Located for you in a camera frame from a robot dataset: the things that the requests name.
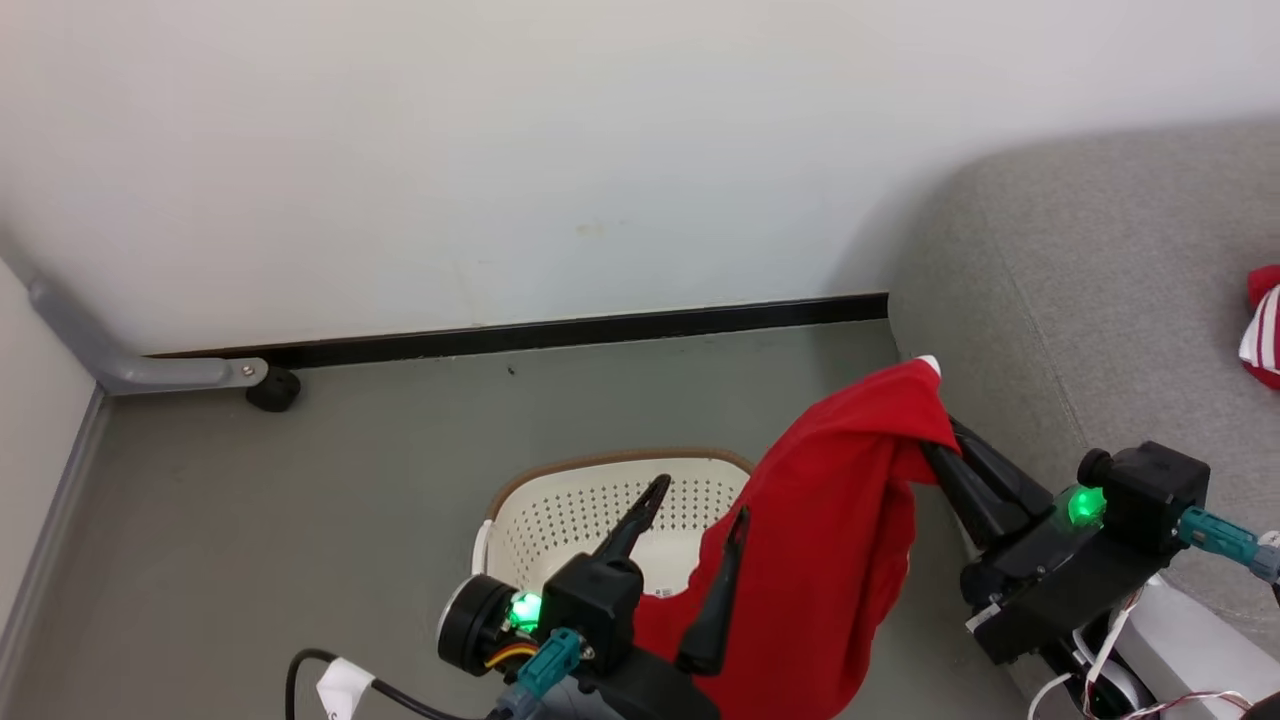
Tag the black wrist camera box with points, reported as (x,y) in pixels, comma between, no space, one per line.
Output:
(595,600)
(1150,490)

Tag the red garment with white stripes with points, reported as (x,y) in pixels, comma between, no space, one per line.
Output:
(1265,330)

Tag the plain red garment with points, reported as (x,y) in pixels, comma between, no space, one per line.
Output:
(820,540)

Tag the beige perforated laundry basket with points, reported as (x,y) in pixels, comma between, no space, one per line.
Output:
(560,510)

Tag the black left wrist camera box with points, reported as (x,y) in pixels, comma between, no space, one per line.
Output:
(595,600)

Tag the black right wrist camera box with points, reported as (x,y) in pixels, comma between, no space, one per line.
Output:
(1150,490)

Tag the grey metal floor bracket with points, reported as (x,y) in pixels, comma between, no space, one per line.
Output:
(120,370)

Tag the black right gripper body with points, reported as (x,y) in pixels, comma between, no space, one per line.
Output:
(1060,580)

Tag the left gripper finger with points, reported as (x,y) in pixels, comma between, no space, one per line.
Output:
(632,525)
(715,610)

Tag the black rubber foot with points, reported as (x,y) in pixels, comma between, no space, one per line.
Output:
(273,390)

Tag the black baseboard strip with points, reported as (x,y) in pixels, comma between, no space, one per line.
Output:
(600,327)

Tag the grey fabric sofa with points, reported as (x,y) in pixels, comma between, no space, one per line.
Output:
(1100,280)

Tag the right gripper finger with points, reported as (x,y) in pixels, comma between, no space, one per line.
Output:
(968,495)
(1005,480)

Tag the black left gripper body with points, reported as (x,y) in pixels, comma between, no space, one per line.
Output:
(650,695)

